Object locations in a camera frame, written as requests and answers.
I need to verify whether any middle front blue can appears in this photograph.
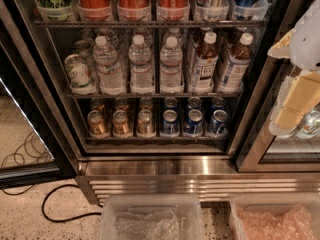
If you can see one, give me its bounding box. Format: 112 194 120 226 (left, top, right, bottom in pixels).
183 109 203 135

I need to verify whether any clear water bottle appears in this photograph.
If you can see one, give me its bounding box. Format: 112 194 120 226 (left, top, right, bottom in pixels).
93 36 126 95
128 34 155 94
159 36 183 93

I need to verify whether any gold can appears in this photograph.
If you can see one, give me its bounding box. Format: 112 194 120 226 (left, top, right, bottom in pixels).
112 110 132 138
137 110 155 137
87 110 109 139

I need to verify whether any green white can middle shelf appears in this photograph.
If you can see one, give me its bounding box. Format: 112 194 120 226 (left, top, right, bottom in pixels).
64 54 96 95

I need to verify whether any right front blue can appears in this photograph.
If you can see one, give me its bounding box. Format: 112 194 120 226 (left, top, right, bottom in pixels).
207 109 228 136

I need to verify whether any right brown tea bottle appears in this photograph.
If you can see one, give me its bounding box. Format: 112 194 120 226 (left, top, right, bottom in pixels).
217 32 253 94

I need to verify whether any clear bin pink bubble wrap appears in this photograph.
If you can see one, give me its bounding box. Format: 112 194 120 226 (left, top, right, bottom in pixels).
229 193 320 240

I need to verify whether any clear bin with bubble wrap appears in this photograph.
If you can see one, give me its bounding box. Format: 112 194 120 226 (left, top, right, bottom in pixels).
97 194 204 240

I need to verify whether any brown tea bottle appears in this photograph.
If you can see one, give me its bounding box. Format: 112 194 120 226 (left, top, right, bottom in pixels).
217 32 253 94
189 32 218 94

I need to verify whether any wire shelf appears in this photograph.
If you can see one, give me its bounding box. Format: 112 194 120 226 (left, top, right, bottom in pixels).
67 93 241 99
85 136 226 142
34 20 268 28

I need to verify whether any stainless fridge base grille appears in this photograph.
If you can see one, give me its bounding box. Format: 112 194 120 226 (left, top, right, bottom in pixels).
75 157 320 204

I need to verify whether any bottom wire shelf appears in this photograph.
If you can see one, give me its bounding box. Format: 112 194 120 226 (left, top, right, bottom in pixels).
85 136 226 142

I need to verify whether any right clear water bottle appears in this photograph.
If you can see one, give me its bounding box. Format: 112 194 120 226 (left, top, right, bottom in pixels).
159 36 183 93

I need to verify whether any silver blue can top shelf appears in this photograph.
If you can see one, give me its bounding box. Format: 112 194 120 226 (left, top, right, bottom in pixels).
195 0 229 22

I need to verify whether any left front blue can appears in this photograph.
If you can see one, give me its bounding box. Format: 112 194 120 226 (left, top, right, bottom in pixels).
161 110 179 136

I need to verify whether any top wire shelf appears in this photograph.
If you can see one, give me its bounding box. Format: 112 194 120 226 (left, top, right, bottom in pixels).
34 20 268 28

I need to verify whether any middle clear water bottle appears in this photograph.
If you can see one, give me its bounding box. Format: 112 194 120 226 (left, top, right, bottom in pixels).
128 34 155 94

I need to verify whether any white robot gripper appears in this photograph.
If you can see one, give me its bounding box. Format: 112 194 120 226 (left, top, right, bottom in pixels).
267 0 320 136

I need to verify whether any silver can behind right door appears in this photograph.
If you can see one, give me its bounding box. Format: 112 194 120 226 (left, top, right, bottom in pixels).
296 110 320 139

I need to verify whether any middle wire shelf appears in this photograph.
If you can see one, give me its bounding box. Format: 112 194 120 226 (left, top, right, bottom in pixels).
67 93 241 99

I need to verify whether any right closed fridge door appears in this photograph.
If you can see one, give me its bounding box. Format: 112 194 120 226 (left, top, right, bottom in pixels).
236 0 320 173

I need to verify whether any left clear water bottle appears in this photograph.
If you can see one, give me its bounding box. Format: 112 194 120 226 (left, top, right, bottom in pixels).
93 36 126 95

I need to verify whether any right front gold can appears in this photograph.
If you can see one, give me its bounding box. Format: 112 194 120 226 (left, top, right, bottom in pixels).
137 110 155 137

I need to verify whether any black power cable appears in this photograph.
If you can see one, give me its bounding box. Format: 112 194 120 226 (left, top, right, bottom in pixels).
41 183 103 224

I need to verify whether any left front gold can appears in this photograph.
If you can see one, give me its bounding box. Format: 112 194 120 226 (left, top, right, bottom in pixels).
87 110 109 139

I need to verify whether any open glass fridge door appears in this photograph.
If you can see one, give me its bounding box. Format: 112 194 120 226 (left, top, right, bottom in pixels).
0 3 77 189

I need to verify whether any middle front gold can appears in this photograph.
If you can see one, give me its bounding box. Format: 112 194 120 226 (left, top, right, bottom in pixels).
112 110 132 138

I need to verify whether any left brown tea bottle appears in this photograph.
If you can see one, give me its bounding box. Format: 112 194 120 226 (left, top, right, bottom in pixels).
189 32 218 94

